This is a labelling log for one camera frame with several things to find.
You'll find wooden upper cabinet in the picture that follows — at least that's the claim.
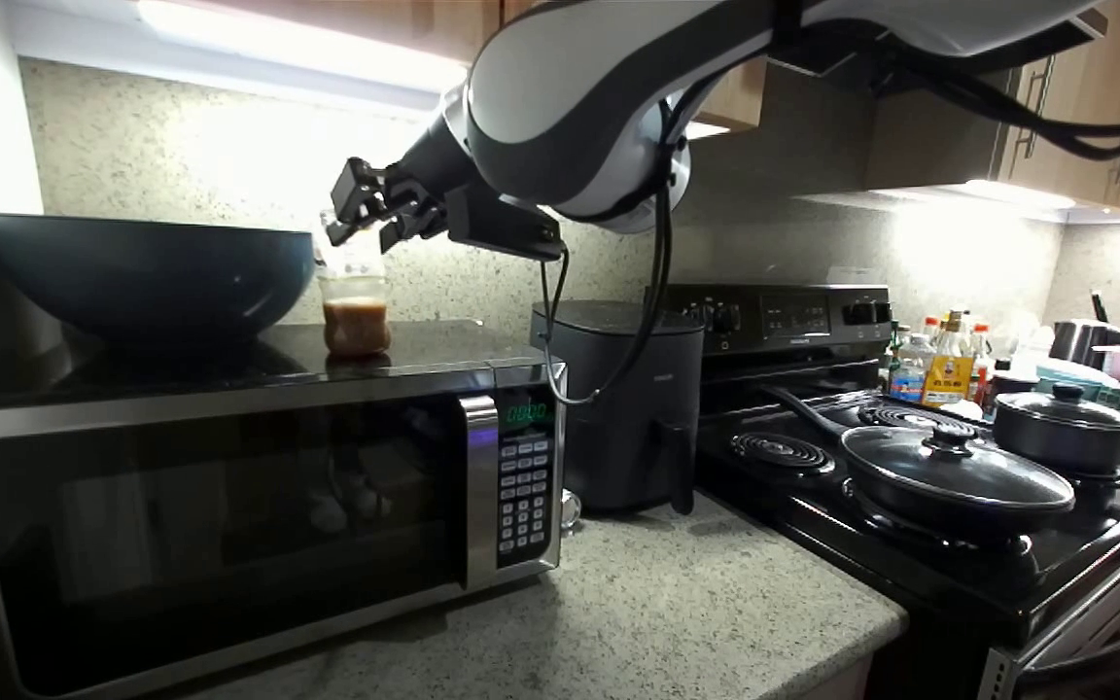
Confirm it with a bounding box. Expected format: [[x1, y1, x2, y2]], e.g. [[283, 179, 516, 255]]
[[201, 0, 771, 131]]

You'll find yellow label bottle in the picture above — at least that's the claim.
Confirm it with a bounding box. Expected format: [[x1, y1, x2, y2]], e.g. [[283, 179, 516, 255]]
[[922, 310, 971, 406]]

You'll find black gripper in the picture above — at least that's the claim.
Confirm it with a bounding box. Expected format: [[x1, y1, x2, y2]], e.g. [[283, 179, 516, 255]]
[[327, 122, 498, 250]]

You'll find black kitchen stove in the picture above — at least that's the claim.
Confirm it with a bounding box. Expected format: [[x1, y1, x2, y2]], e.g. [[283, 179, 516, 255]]
[[669, 285, 1120, 700]]

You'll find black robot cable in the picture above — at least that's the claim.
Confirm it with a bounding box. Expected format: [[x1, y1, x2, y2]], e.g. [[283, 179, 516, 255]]
[[535, 75, 1120, 412]]

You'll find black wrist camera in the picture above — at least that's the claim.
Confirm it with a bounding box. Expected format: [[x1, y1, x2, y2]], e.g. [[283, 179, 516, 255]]
[[443, 185, 566, 259]]

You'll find dark blue bowl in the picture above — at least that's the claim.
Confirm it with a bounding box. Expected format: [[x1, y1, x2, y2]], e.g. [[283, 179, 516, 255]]
[[0, 212, 316, 354]]

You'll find stainless steel microwave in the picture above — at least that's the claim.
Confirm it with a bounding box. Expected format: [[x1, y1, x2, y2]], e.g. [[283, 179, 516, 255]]
[[0, 321, 557, 700]]

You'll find black pot with lid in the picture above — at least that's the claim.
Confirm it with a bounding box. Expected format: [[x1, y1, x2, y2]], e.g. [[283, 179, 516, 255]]
[[993, 385, 1120, 477]]

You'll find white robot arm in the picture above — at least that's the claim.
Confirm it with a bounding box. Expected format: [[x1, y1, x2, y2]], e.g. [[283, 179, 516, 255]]
[[327, 0, 1120, 259]]

